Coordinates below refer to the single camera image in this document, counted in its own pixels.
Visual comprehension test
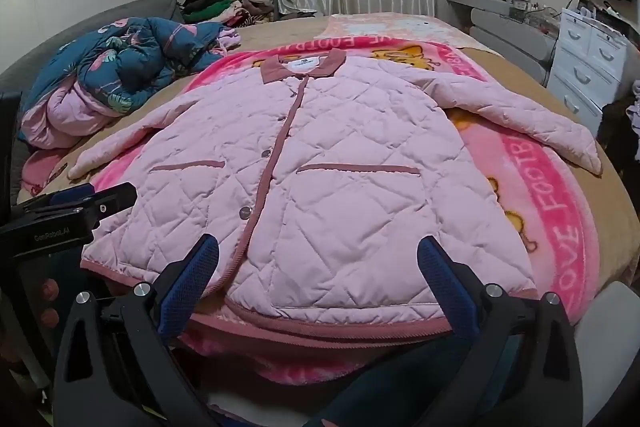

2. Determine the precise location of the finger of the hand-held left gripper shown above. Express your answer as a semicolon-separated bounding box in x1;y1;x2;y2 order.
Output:
75;182;138;228
22;183;96;212

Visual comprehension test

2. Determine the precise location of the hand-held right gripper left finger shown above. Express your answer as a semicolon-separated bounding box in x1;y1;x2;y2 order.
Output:
52;233;221;427

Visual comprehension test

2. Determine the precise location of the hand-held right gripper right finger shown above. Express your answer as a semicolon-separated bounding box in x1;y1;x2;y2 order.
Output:
417;234;586;427

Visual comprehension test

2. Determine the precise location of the pink quilted jacket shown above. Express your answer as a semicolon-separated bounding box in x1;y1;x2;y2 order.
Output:
67;48;602;338

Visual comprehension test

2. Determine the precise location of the pile of folded clothes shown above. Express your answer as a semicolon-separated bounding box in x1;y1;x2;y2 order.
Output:
180;0;281;28

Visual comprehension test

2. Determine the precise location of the person's left hand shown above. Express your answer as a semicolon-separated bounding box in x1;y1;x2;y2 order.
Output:
27;277;63;330

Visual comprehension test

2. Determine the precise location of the person's leg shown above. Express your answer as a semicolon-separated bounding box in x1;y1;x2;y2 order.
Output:
310;332;501;427

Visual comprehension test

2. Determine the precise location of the pink printed blanket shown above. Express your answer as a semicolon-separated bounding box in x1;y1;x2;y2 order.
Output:
22;34;601;383

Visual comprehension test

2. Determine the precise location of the blue floral comforter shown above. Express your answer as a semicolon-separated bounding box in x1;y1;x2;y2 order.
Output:
20;16;241;150

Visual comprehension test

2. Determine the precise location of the light purple garment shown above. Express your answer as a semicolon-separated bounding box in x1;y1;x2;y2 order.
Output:
217;27;242;58

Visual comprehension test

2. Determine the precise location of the bed with tan sheet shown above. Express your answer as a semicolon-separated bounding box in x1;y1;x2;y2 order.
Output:
0;12;640;298

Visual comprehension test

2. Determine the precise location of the dark garment heap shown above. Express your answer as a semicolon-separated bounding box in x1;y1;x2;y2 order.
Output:
597;79;640;188

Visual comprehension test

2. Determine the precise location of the peach printed towel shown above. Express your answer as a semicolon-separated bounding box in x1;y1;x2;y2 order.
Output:
327;13;473;50

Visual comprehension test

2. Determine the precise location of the grey headboard shelf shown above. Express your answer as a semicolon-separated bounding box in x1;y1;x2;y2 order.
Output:
445;0;563;82

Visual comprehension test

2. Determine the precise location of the white drawer cabinet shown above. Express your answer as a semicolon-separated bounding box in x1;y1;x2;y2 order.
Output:
547;7;640;135

